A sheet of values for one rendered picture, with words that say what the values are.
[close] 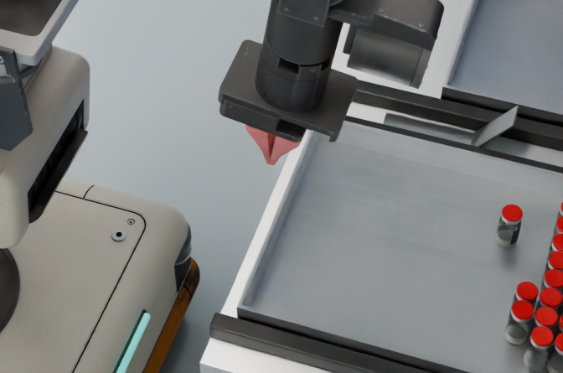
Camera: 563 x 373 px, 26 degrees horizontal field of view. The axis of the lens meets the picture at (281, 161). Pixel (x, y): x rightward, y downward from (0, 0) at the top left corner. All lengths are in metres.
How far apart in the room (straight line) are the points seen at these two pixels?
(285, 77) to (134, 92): 1.68
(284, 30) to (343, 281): 0.38
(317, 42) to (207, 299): 1.40
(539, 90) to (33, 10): 0.57
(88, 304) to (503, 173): 0.85
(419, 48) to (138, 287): 1.14
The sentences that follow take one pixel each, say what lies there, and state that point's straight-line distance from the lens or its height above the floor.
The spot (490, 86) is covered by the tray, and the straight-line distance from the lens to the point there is 1.41.
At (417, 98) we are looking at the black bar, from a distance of 1.36.
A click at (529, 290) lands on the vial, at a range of 1.18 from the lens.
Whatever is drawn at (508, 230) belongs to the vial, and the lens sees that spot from 1.24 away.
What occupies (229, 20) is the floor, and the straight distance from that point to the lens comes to 2.75.
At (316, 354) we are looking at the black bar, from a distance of 1.15.
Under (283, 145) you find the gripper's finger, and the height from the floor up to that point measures 1.13.
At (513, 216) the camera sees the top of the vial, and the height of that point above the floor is 0.93.
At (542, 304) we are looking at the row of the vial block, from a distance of 1.18.
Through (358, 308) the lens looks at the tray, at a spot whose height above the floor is 0.88.
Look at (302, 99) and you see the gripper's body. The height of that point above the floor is 1.18.
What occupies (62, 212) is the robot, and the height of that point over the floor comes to 0.28.
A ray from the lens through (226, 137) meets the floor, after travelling 2.51.
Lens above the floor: 1.88
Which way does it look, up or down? 50 degrees down
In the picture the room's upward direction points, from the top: straight up
